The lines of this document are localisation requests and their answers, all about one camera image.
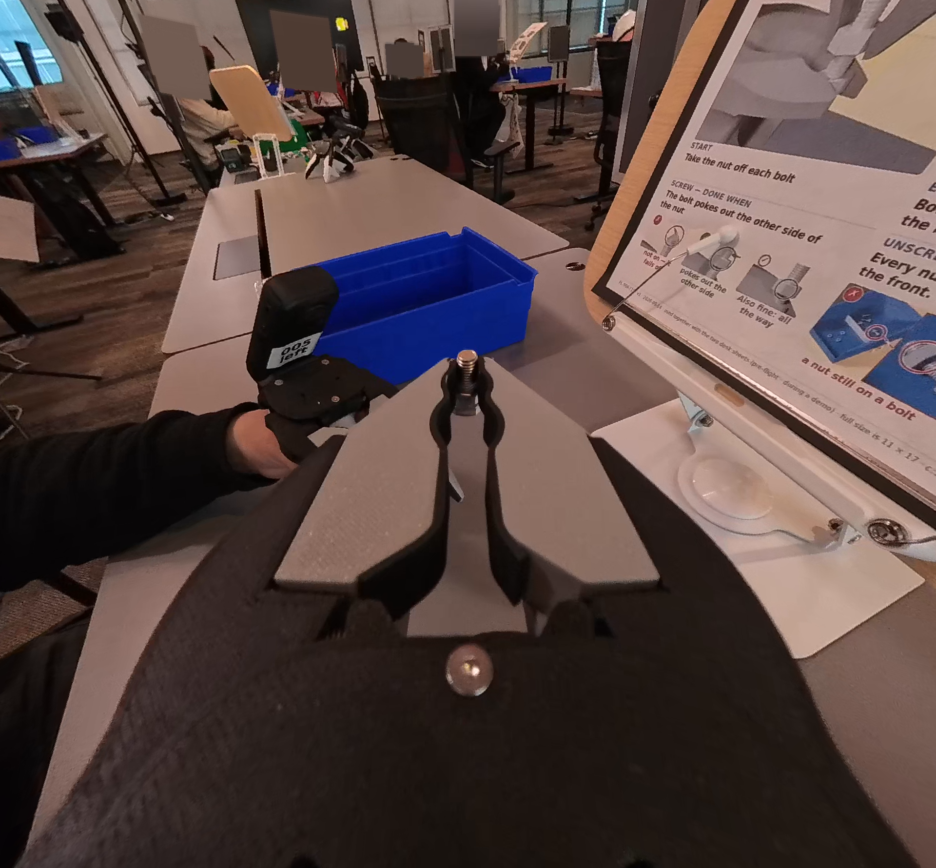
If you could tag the dark desk hatch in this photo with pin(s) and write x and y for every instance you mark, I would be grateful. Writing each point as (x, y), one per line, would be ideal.
(234, 259)

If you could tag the white document stand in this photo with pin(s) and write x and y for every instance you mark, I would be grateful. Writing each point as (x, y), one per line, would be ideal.
(768, 561)

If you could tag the black white tabletop object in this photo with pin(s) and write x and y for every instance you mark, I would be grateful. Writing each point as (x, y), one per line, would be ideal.
(329, 162)

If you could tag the wooden top desk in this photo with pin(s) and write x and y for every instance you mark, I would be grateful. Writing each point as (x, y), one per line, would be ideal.
(58, 151)

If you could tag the white paper sheet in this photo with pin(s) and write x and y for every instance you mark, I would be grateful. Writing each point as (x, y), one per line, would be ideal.
(18, 230)

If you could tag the black floor lamp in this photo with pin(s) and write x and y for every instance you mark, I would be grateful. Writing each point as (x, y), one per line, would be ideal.
(572, 19)
(95, 78)

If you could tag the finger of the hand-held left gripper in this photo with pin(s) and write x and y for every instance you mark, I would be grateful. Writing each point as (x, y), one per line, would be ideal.
(453, 487)
(336, 433)

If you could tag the black wall monitor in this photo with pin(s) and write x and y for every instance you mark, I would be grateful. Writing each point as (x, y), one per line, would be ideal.
(256, 27)

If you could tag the pale wooden board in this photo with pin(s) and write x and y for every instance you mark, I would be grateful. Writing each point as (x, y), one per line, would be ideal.
(252, 104)

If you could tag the framed sign panel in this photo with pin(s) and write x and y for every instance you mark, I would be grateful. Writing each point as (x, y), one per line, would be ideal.
(658, 63)

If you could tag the person's left hand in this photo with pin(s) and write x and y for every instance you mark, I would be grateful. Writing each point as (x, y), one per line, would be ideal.
(252, 444)

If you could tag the printed instruction sheet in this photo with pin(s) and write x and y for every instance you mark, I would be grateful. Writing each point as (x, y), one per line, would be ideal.
(804, 151)

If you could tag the blue plastic bin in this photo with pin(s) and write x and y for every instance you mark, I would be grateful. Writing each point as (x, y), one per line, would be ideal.
(532, 73)
(439, 327)

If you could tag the person's left leg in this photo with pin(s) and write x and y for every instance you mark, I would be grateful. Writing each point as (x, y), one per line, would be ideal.
(36, 722)

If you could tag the black office chair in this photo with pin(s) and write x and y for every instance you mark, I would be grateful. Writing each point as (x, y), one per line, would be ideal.
(610, 114)
(420, 122)

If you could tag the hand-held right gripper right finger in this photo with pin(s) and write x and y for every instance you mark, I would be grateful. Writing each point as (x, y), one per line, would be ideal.
(567, 509)

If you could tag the person's left forearm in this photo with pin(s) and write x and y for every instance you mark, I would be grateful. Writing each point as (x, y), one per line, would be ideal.
(110, 487)

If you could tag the silver hex bolt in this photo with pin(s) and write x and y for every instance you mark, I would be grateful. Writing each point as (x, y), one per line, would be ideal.
(466, 370)

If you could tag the white frame holder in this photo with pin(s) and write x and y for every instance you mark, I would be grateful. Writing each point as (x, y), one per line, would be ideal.
(267, 158)

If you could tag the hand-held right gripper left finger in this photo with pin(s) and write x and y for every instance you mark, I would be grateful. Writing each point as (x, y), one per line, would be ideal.
(365, 509)

